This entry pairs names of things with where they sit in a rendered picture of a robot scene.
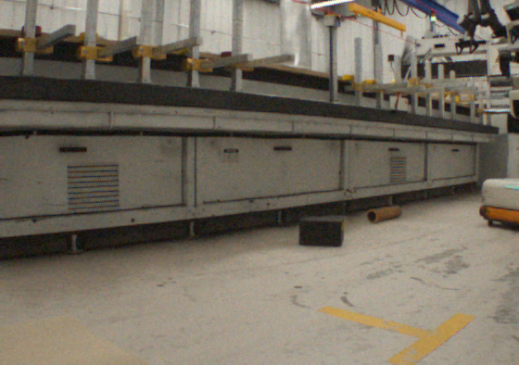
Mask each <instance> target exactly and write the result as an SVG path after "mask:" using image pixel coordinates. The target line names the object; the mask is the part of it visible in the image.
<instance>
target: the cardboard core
mask: <svg viewBox="0 0 519 365"><path fill-rule="evenodd" d="M400 214H401V209H400V207H399V206H390V207H383V208H378V209H373V210H369V211H368V212H367V220H368V221H369V222H378V221H382V220H391V219H392V218H396V217H399V216H400Z"/></svg>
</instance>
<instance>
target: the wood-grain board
mask: <svg viewBox="0 0 519 365"><path fill-rule="evenodd" d="M49 34H50V32H42V34H41V36H40V37H38V38H37V39H40V38H44V37H45V36H47V35H49ZM18 38H21V39H22V38H23V37H22V36H21V30H12V29H10V30H9V29H5V28H4V29H0V39H8V40H17V39H18ZM79 41H80V37H79V36H76V35H72V36H71V37H70V38H69V39H66V40H64V41H61V42H60V43H58V44H68V45H78V46H83V45H84V44H83V43H80V42H79ZM118 42H121V41H118V40H109V39H104V38H102V39H98V42H97V43H95V46H98V47H103V48H104V47H105V46H109V45H111V44H114V43H118ZM166 56H169V57H174V56H176V57H185V56H184V55H182V54H180V53H179V51H177V52H174V53H170V54H166ZM220 57H221V55H220V54H215V53H204V52H199V59H201V60H205V59H207V58H209V59H215V58H220ZM254 68H258V69H268V70H275V71H281V72H287V73H294V74H299V75H305V76H310V77H311V78H317V79H324V80H329V73H323V72H318V71H313V70H312V69H302V68H297V67H290V66H286V65H280V64H273V65H267V66H260V67H254ZM337 81H338V82H347V81H343V80H342V76H339V75H337ZM418 97H419V98H423V99H426V95H425V94H418ZM431 98H432V101H435V102H439V97H435V96H431ZM455 104H456V107H465V108H469V105H467V104H463V103H459V102H455Z"/></svg>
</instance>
